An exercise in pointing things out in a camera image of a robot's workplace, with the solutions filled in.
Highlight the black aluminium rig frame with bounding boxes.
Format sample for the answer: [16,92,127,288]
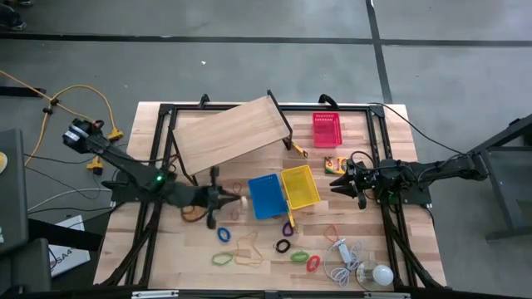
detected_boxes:
[99,101,448,290]

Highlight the orange rubber band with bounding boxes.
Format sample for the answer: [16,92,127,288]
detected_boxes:
[180,205,209,223]
[323,224,340,244]

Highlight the wooden shelf riser black legs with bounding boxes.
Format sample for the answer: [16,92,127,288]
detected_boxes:
[168,89,294,187]

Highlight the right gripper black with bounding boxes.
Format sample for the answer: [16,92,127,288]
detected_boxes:
[330,160,377,211]

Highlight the red plastic basket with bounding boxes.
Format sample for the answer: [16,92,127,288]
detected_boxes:
[312,111,343,149]

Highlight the blue plastic basket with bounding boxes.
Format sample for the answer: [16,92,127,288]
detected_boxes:
[248,173,289,220]

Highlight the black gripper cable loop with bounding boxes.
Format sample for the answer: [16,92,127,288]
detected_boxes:
[350,149,377,167]

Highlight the person's shoe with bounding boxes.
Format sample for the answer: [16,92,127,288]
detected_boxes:
[0,2,28,31]

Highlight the white lamp cable with switch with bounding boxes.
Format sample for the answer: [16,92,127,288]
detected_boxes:
[323,238,367,288]

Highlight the green rubber band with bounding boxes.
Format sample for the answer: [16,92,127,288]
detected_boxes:
[211,251,235,267]

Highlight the large yellow rubber band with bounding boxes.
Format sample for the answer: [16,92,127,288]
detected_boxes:
[234,231,265,267]

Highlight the white cardboard box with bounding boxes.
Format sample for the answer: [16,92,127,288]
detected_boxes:
[48,214,91,277]

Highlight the brass lamp with white bulb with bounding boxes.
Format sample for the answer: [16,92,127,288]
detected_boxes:
[356,259,395,292]

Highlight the yellow extension cord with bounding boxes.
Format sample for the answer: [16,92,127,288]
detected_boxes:
[0,69,117,167]

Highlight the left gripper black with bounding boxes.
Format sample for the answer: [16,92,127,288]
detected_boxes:
[193,165,242,230]

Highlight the yellow plastic basket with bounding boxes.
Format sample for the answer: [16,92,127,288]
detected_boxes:
[280,164,322,211]

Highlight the dark grey cabinet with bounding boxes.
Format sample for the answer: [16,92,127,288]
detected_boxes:
[0,127,29,255]

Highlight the long black arm cable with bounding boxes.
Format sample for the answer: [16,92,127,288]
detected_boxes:
[367,101,469,155]

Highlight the silver metal bracket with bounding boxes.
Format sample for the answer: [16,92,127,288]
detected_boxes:
[131,289,180,299]
[364,291,411,299]

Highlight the white floor cable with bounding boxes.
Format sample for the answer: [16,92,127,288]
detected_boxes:
[27,187,113,213]

